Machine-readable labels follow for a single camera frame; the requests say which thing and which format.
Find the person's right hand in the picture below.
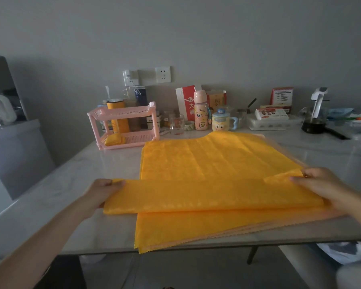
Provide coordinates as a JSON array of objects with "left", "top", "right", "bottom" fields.
[{"left": 289, "top": 167, "right": 361, "bottom": 215}]

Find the person's left hand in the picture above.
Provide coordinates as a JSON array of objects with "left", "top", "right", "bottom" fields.
[{"left": 83, "top": 178, "right": 126, "bottom": 215}]

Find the yellow cloth sheet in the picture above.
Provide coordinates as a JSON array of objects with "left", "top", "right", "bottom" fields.
[{"left": 103, "top": 131, "right": 325, "bottom": 250}]

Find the person's left forearm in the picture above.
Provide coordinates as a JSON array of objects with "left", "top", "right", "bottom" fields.
[{"left": 0, "top": 201, "right": 92, "bottom": 289}]

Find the yellow sponge pad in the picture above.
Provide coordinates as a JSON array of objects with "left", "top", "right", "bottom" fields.
[{"left": 104, "top": 133, "right": 126, "bottom": 147}]

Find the pink plastic two-tier rack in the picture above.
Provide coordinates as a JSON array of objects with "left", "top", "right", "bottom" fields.
[{"left": 87, "top": 102, "right": 160, "bottom": 151}]

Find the white plastic egg tray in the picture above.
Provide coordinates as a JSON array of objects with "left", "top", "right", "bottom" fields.
[{"left": 247, "top": 114, "right": 301, "bottom": 131}]

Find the yellow cylindrical canister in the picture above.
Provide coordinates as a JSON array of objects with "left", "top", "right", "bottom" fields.
[{"left": 106, "top": 99, "right": 130, "bottom": 134}]

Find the white box with red label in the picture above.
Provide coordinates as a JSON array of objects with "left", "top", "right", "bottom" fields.
[{"left": 255, "top": 108, "right": 289, "bottom": 121}]

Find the blue plastic bag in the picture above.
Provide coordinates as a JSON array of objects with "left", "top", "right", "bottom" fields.
[{"left": 328, "top": 108, "right": 355, "bottom": 119}]

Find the dark blue bottle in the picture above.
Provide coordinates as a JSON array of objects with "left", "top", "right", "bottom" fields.
[{"left": 134, "top": 88, "right": 149, "bottom": 130}]

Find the red and white desk card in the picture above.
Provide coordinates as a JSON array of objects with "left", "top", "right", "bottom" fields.
[{"left": 270, "top": 87, "right": 294, "bottom": 113}]

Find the white plastic bag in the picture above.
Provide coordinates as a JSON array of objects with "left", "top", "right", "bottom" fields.
[{"left": 316, "top": 241, "right": 361, "bottom": 266}]

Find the clear glass cup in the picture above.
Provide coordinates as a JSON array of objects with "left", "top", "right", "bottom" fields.
[{"left": 170, "top": 114, "right": 185, "bottom": 135}]

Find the glass mug with spoon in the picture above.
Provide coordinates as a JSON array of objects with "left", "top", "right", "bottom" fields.
[{"left": 236, "top": 98, "right": 257, "bottom": 129}]

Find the black table leg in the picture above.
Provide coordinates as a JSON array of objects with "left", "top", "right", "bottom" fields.
[{"left": 247, "top": 246, "right": 259, "bottom": 265}]

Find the yellow cartoon cup with lid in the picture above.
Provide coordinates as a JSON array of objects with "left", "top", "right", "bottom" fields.
[{"left": 212, "top": 108, "right": 239, "bottom": 132}]

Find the red and white paper bag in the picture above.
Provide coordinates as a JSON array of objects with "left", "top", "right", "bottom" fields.
[{"left": 176, "top": 85, "right": 202, "bottom": 122}]

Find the pink cartoon water bottle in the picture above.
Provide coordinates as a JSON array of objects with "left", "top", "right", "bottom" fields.
[{"left": 194, "top": 89, "right": 210, "bottom": 131}]

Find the orange cardboard box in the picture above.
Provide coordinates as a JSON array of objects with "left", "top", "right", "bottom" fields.
[{"left": 207, "top": 90, "right": 227, "bottom": 115}]

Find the white electric kettle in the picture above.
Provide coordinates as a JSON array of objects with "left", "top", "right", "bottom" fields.
[{"left": 0, "top": 89, "right": 17, "bottom": 125}]

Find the black handle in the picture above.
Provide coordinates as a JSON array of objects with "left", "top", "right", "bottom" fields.
[{"left": 324, "top": 126, "right": 351, "bottom": 140}]

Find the glass jug with white handle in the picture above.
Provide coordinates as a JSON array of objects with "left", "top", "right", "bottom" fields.
[{"left": 299, "top": 87, "right": 331, "bottom": 134}]

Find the white wall socket with charger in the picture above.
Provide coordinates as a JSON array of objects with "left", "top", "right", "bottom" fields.
[{"left": 122, "top": 69, "right": 140, "bottom": 86}]

